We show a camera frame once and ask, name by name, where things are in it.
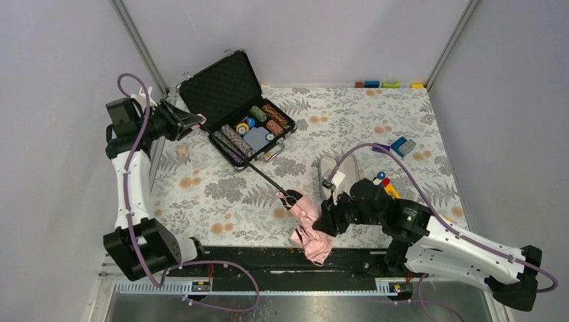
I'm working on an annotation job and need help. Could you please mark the pink folding umbrella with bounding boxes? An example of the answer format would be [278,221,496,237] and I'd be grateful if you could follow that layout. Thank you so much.
[206,129,334,267]

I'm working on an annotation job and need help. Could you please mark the lilac umbrella zip case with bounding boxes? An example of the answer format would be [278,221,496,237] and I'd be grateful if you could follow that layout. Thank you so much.
[318,154,360,200]

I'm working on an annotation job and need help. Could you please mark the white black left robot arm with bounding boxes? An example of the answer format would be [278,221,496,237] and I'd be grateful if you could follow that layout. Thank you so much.
[103,98,205,281]

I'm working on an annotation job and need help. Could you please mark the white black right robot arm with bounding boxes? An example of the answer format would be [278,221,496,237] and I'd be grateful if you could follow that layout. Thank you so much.
[313,179,542,312]

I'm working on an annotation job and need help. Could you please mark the green blue chip stack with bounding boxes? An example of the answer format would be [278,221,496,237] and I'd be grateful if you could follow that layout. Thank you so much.
[213,131,242,156]

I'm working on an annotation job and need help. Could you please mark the yellow toy brick vehicle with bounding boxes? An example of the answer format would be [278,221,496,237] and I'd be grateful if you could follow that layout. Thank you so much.
[372,171,401,199]

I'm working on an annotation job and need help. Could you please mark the black poker chip case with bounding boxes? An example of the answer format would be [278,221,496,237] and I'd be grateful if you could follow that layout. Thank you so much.
[176,50,297,171]

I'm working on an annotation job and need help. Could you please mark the yellow ten chip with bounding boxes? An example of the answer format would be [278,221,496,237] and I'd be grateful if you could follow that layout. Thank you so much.
[236,123,250,136]

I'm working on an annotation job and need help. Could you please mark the purple chip stack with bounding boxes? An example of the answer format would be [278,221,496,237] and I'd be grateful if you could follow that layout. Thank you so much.
[227,150,246,168]

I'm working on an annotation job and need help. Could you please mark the blue playing card deck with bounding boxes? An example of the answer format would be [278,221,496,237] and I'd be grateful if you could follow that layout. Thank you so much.
[243,127,274,152]

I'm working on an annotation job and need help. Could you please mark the purple toy brick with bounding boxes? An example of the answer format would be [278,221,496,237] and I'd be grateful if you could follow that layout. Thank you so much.
[372,143,391,154]

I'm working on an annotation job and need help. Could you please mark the floral table cloth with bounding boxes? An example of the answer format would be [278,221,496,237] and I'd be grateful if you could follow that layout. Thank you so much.
[152,87,468,247]

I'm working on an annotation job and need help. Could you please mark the orange black chip stack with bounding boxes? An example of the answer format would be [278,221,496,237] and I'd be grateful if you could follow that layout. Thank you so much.
[261,104,289,128]

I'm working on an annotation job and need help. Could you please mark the blue toy brick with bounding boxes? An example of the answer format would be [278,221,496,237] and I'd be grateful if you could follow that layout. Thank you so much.
[390,137,407,158]

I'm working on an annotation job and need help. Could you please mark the red chip stack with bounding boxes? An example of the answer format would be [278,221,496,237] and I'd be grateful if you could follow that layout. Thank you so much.
[266,120,284,137]

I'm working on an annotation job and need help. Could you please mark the grey toy brick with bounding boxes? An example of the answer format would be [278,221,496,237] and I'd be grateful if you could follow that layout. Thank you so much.
[399,140,417,158]

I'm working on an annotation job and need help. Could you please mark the aluminium frame rail left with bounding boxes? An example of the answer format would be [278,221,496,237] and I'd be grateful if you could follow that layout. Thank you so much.
[109,0,170,190]

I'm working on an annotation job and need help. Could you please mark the aluminium frame rail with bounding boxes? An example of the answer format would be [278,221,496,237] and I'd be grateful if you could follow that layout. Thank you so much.
[109,0,170,190]
[423,0,482,92]

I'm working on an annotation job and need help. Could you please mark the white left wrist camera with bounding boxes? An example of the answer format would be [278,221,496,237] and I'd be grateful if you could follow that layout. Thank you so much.
[130,86,158,109]

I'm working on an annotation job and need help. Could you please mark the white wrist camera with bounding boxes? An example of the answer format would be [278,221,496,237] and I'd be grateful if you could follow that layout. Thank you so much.
[130,86,158,109]
[321,169,346,199]

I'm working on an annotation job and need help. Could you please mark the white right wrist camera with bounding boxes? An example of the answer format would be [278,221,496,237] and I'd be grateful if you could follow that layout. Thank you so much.
[321,169,346,199]

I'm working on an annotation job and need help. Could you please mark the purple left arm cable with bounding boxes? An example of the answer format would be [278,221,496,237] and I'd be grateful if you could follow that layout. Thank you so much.
[117,73,261,313]

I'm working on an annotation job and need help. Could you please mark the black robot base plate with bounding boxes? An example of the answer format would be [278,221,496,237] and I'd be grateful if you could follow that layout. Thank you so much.
[142,246,419,292]

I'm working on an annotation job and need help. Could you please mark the blue block at wall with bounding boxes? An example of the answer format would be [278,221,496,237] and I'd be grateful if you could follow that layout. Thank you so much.
[364,80,381,88]

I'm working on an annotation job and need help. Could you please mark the green block at wall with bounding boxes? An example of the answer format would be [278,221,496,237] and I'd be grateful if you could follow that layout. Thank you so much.
[382,81,401,89]

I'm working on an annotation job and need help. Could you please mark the aluminium frame rail right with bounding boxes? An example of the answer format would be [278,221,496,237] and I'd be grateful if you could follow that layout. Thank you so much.
[423,0,482,92]

